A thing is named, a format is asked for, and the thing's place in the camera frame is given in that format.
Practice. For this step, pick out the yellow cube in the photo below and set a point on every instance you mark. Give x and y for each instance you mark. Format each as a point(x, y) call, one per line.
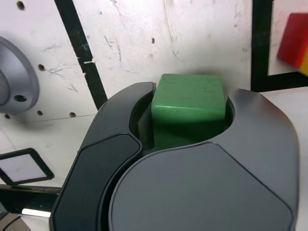
point(305, 65)

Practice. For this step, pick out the black tape square outline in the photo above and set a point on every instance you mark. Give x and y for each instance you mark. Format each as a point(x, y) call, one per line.
point(260, 48)

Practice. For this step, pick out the green cube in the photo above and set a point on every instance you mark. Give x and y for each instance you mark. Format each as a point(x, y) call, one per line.
point(187, 96)

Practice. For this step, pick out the black glossy flat device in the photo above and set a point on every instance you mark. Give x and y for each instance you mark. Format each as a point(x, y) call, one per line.
point(24, 199)

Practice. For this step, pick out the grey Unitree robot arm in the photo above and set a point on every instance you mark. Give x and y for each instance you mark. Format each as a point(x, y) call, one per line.
point(19, 79)

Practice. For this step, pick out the red cube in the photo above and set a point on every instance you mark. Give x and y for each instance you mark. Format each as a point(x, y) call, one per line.
point(291, 41)

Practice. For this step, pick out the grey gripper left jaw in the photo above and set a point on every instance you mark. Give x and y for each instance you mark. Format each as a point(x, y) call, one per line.
point(96, 163)

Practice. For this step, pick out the black tape strip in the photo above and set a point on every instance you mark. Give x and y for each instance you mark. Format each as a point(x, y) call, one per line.
point(79, 48)

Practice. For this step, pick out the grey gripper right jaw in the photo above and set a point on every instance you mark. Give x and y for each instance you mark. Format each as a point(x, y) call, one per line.
point(204, 187)

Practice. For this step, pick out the small black square frame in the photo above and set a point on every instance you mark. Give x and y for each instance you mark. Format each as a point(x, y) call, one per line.
point(49, 175)

